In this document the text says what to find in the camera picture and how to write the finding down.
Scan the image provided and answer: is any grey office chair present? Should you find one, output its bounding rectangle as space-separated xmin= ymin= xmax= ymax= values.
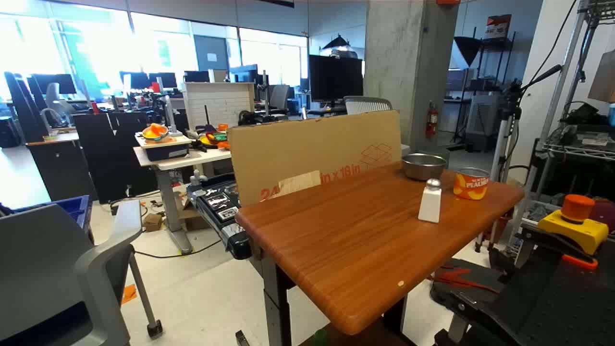
xmin=0 ymin=200 xmax=164 ymax=346

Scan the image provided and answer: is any black monitor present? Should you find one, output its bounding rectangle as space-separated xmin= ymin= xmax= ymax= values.
xmin=310 ymin=56 xmax=364 ymax=100

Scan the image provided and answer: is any white bottle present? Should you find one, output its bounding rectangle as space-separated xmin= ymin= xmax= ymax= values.
xmin=419 ymin=179 xmax=442 ymax=223

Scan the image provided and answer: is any red fire extinguisher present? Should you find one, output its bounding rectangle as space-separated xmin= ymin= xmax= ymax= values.
xmin=425 ymin=106 xmax=440 ymax=141

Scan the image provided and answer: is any black tray with toys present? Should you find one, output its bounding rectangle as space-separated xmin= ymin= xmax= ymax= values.
xmin=135 ymin=123 xmax=193 ymax=162

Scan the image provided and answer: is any cardboard panel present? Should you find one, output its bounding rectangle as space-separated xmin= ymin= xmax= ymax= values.
xmin=229 ymin=110 xmax=402 ymax=206

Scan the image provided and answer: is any yellow emergency stop button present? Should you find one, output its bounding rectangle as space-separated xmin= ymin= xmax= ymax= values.
xmin=538 ymin=194 xmax=610 ymax=256

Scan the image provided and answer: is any white side table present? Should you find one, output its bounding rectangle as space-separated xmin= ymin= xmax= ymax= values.
xmin=133 ymin=146 xmax=231 ymax=254

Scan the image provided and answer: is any camera tripod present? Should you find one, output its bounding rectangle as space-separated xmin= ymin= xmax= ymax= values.
xmin=490 ymin=64 xmax=563 ymax=183

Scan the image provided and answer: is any silver metal bowl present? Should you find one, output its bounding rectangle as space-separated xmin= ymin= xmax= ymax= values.
xmin=404 ymin=152 xmax=448 ymax=181

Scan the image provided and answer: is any white pegboard panel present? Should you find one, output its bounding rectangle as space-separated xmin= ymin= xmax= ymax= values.
xmin=185 ymin=83 xmax=254 ymax=129

